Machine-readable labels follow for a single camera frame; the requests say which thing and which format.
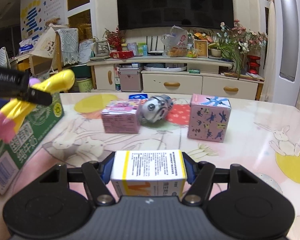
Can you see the white yellow medicine box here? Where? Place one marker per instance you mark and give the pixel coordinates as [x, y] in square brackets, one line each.
[148, 173]

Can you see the cream TV cabinet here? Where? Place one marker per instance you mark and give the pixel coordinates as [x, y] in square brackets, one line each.
[178, 75]

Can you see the wooden dining table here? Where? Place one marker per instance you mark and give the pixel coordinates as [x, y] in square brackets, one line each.
[25, 62]

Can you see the framed picture gold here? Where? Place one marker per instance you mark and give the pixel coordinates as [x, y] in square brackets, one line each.
[202, 47]

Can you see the plastic bag with snacks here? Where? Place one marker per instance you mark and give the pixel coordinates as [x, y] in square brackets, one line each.
[175, 43]

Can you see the pink storage case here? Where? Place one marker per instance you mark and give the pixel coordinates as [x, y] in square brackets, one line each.
[130, 79]

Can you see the red lantern ornament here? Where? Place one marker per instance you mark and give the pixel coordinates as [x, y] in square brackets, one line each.
[253, 63]

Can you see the cardboard milk carton box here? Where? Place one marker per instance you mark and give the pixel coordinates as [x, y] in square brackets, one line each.
[33, 130]

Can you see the yellow pink toy gun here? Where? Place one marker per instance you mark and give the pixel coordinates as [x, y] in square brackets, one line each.
[13, 113]

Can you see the black flat television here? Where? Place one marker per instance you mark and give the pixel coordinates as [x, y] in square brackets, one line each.
[135, 14]

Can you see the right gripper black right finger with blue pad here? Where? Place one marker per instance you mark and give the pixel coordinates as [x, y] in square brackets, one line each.
[202, 176]

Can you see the silver panda ball toy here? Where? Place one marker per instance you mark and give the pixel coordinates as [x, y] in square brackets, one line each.
[156, 108]

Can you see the wooden chair with cover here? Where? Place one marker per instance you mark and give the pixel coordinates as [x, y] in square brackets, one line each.
[56, 47]

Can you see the pink small box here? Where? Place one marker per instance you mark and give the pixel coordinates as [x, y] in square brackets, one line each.
[122, 116]

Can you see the chair with lace cover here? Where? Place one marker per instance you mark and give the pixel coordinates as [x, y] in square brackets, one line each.
[4, 60]

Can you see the potted flower plant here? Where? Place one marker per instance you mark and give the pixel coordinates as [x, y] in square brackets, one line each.
[236, 42]

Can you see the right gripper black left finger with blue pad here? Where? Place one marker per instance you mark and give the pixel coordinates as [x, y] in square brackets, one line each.
[95, 176]

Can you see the red box on cabinet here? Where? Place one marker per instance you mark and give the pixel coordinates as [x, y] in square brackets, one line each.
[122, 54]

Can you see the white air conditioner tower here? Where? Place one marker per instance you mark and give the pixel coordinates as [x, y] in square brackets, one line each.
[282, 65]

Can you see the pink box blue ribbon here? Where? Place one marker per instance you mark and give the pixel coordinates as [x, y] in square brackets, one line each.
[209, 117]

